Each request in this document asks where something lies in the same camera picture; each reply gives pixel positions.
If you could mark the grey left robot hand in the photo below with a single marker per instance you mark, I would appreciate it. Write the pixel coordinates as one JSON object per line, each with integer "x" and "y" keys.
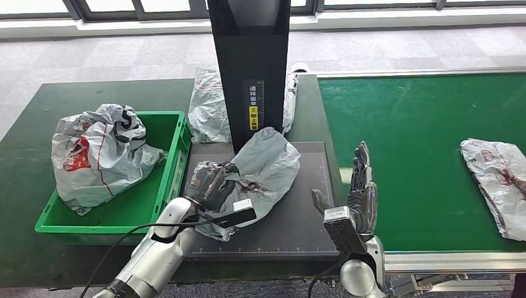
{"x": 209, "y": 183}

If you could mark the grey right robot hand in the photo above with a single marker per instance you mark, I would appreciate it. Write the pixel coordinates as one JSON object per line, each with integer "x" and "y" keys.
{"x": 363, "y": 197}

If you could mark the plain grey parcel bag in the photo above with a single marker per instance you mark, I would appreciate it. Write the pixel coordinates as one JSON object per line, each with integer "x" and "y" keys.
{"x": 267, "y": 164}

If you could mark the white parcel bag red print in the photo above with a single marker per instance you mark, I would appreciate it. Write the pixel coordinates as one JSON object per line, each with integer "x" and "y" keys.
{"x": 94, "y": 164}

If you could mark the grey parcel bag dark-red smudge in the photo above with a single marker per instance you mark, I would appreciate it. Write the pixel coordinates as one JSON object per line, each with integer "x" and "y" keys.
{"x": 501, "y": 193}

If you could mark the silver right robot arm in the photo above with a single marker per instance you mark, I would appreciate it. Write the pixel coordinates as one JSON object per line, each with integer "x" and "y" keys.
{"x": 357, "y": 275}

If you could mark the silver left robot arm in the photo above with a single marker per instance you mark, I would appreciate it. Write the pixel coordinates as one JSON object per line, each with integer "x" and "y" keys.
{"x": 160, "y": 251}

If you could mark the grey crumpled parcel bag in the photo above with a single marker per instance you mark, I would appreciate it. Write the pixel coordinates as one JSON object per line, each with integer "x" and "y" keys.
{"x": 207, "y": 107}

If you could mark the green conveyor belt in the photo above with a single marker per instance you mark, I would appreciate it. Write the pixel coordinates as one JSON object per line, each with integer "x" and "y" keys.
{"x": 411, "y": 123}

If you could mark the green plastic crate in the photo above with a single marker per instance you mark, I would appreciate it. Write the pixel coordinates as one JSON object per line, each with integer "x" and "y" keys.
{"x": 131, "y": 205}

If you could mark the black scanner column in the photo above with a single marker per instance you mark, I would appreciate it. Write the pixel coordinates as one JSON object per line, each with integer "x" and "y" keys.
{"x": 250, "y": 53}

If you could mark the white round cap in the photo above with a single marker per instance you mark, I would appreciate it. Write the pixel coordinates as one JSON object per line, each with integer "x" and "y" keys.
{"x": 300, "y": 67}

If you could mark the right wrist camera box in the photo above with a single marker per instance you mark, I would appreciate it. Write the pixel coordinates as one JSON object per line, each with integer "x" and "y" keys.
{"x": 343, "y": 230}

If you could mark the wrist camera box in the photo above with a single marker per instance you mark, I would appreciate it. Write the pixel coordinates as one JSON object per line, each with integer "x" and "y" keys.
{"x": 343, "y": 230}
{"x": 236, "y": 216}

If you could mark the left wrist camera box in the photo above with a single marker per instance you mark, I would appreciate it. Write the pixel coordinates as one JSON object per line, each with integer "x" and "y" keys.
{"x": 236, "y": 216}

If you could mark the black scanner base plate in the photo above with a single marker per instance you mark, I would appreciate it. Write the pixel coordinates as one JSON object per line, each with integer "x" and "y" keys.
{"x": 296, "y": 230}

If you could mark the aluminium conveyor frame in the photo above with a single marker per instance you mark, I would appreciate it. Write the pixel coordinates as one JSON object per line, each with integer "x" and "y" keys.
{"x": 452, "y": 262}

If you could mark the dark window frame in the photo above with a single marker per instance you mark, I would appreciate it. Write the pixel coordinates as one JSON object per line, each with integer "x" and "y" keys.
{"x": 78, "y": 8}

